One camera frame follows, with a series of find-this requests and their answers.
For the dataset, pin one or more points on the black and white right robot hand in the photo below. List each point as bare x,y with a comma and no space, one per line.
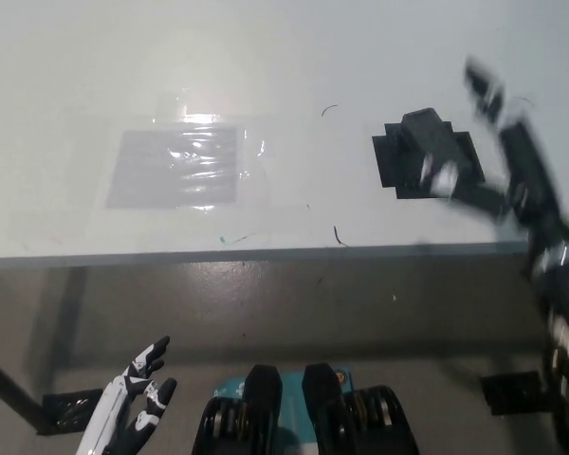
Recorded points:
526,166

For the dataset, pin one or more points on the black table foot plate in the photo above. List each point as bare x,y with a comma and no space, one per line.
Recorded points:
514,393
68,412

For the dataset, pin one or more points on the grey paper sheet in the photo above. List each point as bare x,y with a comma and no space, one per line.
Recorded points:
147,175

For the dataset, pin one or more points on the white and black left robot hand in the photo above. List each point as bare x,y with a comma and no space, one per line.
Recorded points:
137,417

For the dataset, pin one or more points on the dark grey whiteboard eraser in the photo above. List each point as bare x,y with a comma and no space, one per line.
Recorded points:
431,132

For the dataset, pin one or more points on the black and teal robot torso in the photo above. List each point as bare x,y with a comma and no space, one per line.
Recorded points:
322,407

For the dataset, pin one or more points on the clear plastic film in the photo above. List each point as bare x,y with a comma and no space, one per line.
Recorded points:
255,163

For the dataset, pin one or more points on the black diagonal table leg bar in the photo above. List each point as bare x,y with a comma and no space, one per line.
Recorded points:
9,384

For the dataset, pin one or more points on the black tape marked spot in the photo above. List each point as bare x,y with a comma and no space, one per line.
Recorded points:
389,161

